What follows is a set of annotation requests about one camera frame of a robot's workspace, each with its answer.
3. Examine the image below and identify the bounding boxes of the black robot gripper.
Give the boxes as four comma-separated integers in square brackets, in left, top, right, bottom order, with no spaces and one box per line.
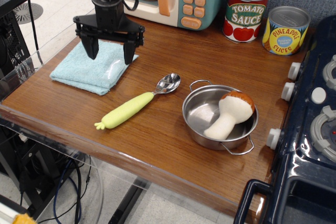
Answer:
[73,0,145,65]

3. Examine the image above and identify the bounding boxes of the light blue cloth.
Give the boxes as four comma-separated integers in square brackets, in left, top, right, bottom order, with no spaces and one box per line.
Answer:
[50,40,128,95]

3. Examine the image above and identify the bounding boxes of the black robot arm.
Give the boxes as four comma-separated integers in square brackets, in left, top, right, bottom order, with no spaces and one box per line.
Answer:
[73,0,145,65]

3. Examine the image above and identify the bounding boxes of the small steel pan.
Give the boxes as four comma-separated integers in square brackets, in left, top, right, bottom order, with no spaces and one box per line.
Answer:
[182,81,259,155]

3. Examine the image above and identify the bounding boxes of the round floor vent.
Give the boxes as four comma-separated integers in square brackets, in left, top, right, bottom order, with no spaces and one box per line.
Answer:
[13,3,44,25]

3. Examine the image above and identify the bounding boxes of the black side desk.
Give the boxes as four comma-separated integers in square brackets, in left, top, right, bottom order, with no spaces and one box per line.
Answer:
[0,0,68,78]

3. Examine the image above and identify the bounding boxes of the plush brown white mushroom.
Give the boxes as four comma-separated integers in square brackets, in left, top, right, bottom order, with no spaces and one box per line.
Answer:
[204,91,255,141]

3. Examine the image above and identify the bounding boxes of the clear acrylic table guard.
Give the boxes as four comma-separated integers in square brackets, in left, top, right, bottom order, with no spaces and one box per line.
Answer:
[0,0,237,224]

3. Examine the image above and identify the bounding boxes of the tomato sauce can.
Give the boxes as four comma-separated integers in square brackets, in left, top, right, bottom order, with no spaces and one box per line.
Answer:
[223,0,268,42]

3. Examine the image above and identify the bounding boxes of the black table leg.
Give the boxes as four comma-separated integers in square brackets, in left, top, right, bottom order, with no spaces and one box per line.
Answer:
[108,185,143,224]

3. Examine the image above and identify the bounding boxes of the pineapple slices can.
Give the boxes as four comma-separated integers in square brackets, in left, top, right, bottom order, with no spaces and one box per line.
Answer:
[262,6,311,56]

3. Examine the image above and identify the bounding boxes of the dark blue toy stove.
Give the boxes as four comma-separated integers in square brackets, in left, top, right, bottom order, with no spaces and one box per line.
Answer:
[234,16,335,223]

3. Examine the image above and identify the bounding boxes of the spoon with green handle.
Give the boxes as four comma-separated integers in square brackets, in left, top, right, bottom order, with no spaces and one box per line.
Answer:
[94,73,181,130]

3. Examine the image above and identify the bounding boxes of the black cable under table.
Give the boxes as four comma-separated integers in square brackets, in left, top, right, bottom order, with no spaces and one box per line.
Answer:
[38,155,92,224]

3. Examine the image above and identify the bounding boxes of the blue cable under table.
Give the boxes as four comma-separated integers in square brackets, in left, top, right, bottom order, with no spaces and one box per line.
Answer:
[53,158,82,224]

